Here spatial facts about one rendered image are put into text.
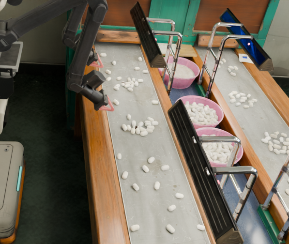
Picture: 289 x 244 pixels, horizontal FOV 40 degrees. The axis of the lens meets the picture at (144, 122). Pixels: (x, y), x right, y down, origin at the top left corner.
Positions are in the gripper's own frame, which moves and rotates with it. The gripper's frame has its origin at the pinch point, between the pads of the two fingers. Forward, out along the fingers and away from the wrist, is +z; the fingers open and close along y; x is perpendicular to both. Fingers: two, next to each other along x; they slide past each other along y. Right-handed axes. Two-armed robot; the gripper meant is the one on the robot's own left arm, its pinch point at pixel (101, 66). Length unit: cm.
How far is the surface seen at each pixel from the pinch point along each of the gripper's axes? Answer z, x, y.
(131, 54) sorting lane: 26.0, -6.5, 35.2
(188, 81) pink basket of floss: 48, -26, 5
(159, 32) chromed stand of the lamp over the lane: 3.0, -36.4, -9.1
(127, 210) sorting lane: 8, 8, -89
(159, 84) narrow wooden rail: 31.7, -14.9, -2.7
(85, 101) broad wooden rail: -1.4, 13.5, -19.6
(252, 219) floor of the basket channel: 54, -23, -93
